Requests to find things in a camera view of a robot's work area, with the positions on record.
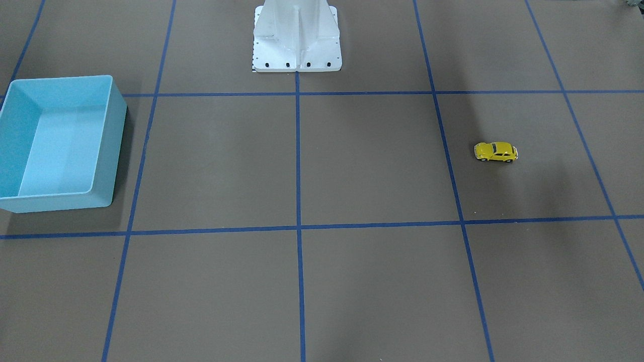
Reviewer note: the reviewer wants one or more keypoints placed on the yellow beetle toy car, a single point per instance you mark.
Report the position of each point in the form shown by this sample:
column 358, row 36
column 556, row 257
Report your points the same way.
column 495, row 151

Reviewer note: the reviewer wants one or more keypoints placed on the brown table mat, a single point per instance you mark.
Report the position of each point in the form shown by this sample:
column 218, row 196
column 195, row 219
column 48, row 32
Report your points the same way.
column 341, row 216

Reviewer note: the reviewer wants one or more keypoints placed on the light blue plastic bin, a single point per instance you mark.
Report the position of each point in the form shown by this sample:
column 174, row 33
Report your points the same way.
column 60, row 143

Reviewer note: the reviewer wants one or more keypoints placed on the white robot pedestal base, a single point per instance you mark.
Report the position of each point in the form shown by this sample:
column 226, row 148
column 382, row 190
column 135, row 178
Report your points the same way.
column 296, row 36

